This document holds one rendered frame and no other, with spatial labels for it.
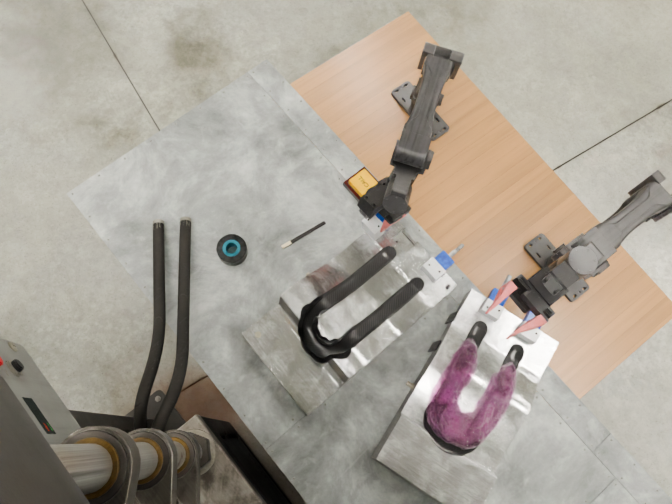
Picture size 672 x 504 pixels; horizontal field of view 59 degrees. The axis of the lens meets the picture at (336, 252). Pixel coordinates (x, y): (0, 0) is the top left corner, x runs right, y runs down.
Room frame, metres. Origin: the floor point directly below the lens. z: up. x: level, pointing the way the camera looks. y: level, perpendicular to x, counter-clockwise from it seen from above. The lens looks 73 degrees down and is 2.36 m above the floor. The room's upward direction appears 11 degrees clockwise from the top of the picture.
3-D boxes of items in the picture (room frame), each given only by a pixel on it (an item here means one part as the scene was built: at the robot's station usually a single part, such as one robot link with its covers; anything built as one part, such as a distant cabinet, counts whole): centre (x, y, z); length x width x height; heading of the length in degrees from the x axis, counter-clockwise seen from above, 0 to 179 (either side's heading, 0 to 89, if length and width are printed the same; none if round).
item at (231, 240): (0.44, 0.28, 0.82); 0.08 x 0.08 x 0.04
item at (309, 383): (0.33, -0.06, 0.87); 0.50 x 0.26 x 0.14; 140
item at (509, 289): (0.32, -0.36, 1.20); 0.09 x 0.07 x 0.07; 137
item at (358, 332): (0.33, -0.08, 0.92); 0.35 x 0.16 x 0.09; 140
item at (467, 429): (0.17, -0.39, 0.90); 0.26 x 0.18 x 0.08; 158
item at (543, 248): (0.57, -0.61, 0.84); 0.20 x 0.07 x 0.08; 47
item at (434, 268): (0.50, -0.28, 0.89); 0.13 x 0.05 x 0.05; 141
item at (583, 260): (0.43, -0.49, 1.24); 0.12 x 0.09 x 0.12; 137
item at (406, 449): (0.16, -0.39, 0.86); 0.50 x 0.26 x 0.11; 158
